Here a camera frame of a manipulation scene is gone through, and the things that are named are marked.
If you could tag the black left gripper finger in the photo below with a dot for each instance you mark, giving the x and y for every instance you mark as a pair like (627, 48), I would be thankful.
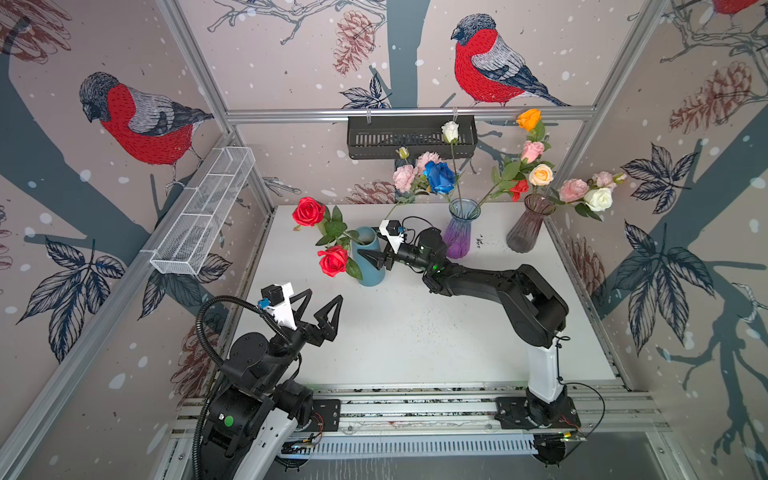
(298, 303)
(327, 322)

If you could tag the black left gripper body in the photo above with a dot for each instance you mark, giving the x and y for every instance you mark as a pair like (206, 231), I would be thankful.
(298, 338)

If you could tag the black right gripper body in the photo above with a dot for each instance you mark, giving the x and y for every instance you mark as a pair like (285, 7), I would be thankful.
(413, 256)

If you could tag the blue purple glass vase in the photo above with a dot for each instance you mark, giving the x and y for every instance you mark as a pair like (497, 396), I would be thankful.
(457, 235)

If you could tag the blue rose stem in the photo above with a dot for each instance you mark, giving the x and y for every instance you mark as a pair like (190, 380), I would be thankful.
(441, 179)

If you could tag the mauve glass vase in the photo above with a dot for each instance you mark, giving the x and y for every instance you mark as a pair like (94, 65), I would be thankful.
(524, 234)

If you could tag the white rose stem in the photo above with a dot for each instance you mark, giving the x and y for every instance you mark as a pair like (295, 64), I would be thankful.
(450, 132)
(594, 202)

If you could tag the single pink rose stem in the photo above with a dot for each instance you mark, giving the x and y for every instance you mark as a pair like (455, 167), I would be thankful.
(518, 176)

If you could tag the pink carnation stem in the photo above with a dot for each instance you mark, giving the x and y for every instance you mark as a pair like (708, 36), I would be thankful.
(574, 190)

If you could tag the orange rose stem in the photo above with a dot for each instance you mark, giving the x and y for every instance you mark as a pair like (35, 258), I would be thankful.
(528, 119)

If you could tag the small red rose stem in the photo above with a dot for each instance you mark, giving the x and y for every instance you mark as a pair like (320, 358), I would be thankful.
(335, 260)

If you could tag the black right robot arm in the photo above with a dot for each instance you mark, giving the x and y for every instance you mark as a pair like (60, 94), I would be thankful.
(536, 312)

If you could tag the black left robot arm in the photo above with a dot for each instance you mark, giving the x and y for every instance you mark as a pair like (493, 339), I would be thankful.
(257, 414)

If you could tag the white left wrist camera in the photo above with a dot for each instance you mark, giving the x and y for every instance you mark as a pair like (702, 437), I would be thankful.
(275, 300)

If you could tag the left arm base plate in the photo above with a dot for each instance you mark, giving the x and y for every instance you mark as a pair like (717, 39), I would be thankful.
(325, 416)

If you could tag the black hanging wire basket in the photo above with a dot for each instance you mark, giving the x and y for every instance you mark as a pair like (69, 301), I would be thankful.
(380, 137)

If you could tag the white wire mesh basket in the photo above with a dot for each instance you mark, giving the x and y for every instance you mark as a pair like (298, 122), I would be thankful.
(193, 233)

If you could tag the aluminium rail base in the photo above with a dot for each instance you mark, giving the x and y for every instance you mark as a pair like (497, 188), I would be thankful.
(444, 422)

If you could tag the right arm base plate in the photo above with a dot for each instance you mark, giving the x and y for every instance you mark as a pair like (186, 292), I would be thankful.
(530, 413)

